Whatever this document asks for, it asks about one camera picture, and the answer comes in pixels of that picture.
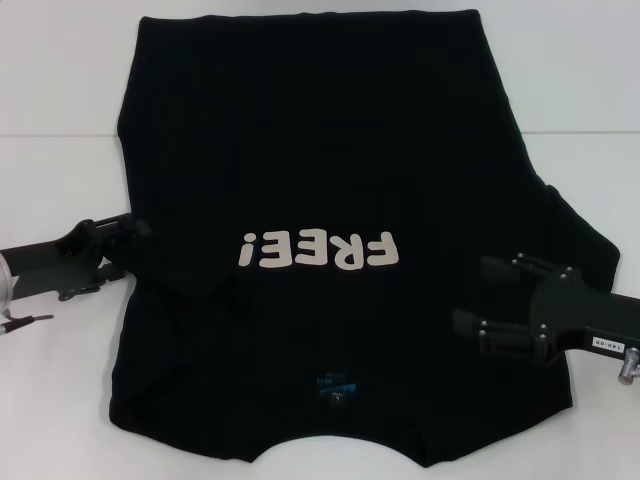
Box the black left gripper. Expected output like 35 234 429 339
9 211 154 303

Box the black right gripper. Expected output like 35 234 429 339
451 253 640 368

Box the black shirt with FREE print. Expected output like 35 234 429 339
108 9 622 460

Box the silver right plug connector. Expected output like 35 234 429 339
617 347 640 385

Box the silver left plug with cable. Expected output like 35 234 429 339
0 313 55 335

